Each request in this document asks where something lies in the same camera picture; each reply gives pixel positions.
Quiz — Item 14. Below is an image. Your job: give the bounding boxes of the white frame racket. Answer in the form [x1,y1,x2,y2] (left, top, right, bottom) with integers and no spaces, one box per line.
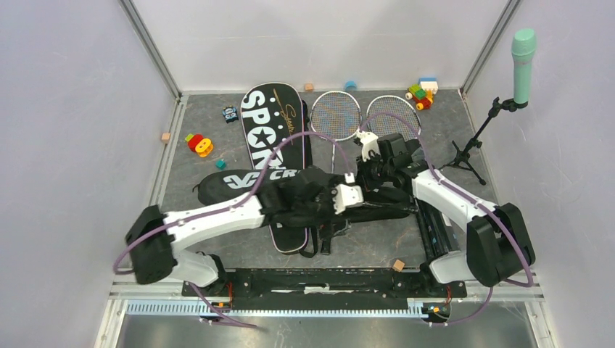
[310,90,362,255]

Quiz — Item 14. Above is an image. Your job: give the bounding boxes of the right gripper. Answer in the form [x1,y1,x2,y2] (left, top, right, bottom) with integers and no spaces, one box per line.
[354,150,394,191]

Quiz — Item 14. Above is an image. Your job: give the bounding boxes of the teal cube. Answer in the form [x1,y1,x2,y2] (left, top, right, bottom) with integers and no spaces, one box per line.
[215,159,227,170]

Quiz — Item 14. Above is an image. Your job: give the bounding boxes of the green blue blocks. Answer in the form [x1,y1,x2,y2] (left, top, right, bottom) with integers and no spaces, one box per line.
[405,77,439,110]

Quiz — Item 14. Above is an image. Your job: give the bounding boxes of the green microphone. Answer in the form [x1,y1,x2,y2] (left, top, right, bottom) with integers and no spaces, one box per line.
[511,28,537,104]

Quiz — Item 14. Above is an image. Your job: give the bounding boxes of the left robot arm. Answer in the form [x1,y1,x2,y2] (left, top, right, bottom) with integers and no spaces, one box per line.
[120,166,345,296]

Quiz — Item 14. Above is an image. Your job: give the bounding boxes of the black crossway racket bag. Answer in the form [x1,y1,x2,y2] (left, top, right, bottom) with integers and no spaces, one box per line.
[192,166,418,228]

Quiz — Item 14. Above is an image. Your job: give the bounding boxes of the red yellow toy blocks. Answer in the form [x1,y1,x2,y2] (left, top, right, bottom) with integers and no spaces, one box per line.
[185,133,214,157]

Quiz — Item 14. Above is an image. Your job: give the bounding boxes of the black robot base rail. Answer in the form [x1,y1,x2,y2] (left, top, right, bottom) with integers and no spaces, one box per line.
[201,268,468,310]

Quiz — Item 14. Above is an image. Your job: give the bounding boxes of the black sport racket bag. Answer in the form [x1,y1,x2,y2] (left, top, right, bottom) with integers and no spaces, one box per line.
[240,82,318,258]

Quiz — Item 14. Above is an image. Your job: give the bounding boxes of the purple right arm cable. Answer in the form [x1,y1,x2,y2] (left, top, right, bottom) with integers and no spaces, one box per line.
[360,112,535,328]

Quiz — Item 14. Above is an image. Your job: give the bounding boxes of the small wooden cube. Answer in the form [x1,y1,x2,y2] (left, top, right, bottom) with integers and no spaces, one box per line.
[392,260,405,272]

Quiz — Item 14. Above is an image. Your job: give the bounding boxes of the black microphone tripod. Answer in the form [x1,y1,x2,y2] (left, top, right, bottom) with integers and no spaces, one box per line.
[441,97,529,186]

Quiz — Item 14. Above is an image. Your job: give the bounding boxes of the black white shaft racket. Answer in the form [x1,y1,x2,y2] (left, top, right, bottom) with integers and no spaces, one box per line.
[366,95,421,141]

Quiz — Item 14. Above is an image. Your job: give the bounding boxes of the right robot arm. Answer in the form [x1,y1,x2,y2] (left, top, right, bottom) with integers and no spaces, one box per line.
[356,131,535,296]

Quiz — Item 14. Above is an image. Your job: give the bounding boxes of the black shuttlecock tube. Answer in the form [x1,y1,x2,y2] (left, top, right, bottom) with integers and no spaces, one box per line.
[416,201,461,262]

